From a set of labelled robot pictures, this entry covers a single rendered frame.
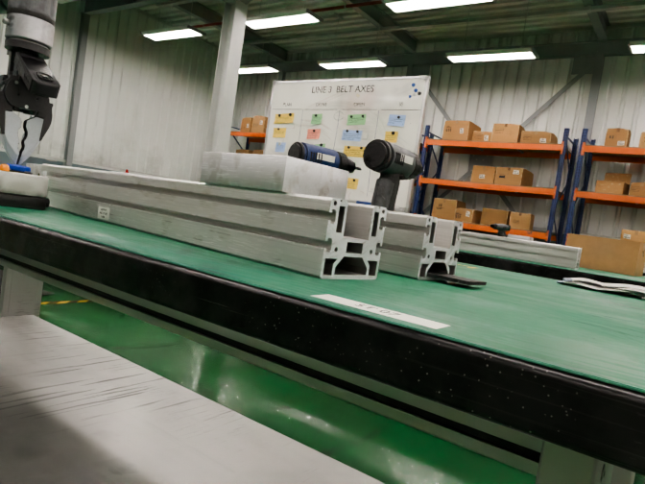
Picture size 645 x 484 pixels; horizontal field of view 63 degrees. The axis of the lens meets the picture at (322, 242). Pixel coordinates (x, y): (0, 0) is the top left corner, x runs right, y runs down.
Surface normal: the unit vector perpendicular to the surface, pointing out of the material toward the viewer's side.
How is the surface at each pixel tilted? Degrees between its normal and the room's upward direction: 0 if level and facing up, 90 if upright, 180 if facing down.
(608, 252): 89
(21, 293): 90
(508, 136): 91
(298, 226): 90
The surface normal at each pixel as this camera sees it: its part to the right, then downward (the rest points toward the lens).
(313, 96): -0.58, -0.04
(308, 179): 0.73, 0.14
